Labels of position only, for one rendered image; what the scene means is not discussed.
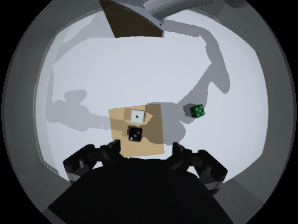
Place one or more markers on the black die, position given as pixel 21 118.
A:
pixel 135 134

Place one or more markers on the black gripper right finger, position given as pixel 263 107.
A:
pixel 212 172

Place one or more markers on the grey die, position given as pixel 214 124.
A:
pixel 137 116

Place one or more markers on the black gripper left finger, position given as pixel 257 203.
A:
pixel 77 164

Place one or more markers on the green die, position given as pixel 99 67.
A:
pixel 197 111

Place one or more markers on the tan flat mat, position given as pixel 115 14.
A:
pixel 152 142

